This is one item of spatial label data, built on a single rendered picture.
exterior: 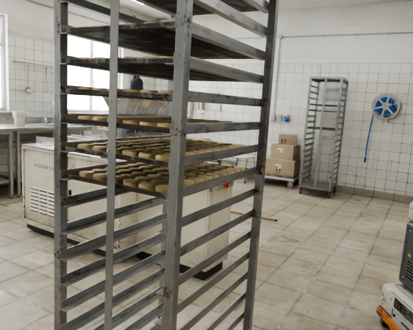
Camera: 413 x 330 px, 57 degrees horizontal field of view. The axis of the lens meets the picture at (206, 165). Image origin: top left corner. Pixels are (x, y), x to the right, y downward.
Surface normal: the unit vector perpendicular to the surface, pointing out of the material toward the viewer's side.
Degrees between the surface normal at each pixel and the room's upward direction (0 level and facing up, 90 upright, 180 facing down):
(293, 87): 90
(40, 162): 89
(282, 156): 93
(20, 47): 90
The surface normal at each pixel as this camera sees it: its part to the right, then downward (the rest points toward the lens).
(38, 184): -0.53, 0.08
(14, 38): 0.86, 0.13
